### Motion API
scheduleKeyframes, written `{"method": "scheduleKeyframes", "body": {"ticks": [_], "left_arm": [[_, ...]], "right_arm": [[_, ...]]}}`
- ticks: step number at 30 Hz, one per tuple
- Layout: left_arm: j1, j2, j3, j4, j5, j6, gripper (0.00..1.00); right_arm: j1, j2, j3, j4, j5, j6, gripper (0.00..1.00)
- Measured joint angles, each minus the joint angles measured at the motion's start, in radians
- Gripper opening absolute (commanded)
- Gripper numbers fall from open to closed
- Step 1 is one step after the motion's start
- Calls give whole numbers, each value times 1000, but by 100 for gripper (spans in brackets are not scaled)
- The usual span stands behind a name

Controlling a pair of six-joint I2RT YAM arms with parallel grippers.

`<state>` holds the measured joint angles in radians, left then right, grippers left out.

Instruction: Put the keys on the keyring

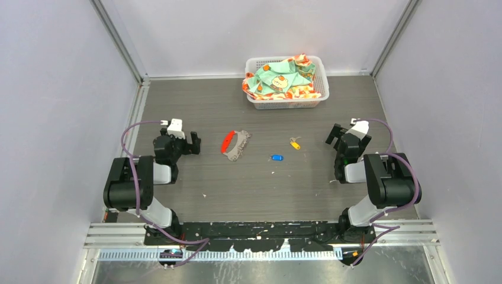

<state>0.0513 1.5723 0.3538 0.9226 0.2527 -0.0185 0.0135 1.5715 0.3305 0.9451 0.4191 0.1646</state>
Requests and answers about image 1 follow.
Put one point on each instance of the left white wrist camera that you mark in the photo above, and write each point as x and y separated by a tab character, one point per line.
175	129

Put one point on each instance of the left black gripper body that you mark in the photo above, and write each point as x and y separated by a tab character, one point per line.
180	146

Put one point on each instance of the key with yellow tag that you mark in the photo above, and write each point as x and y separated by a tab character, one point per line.
293	142

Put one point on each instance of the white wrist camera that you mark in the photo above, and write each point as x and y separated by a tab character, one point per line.
175	129
359	129

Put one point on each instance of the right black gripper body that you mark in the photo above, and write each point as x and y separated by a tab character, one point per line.
364	143

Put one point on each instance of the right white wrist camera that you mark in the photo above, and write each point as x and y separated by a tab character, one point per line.
359	129

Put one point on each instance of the colourful patterned cloth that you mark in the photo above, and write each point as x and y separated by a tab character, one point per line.
291	78

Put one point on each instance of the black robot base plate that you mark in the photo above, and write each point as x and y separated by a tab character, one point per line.
269	236

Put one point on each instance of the white plastic basket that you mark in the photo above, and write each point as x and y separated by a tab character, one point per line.
320	84

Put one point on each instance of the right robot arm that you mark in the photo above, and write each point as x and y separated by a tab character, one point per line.
389	177

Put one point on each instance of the key with blue tag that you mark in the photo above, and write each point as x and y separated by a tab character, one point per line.
277	157

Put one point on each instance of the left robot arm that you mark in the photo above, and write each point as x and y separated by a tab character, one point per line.
131	181

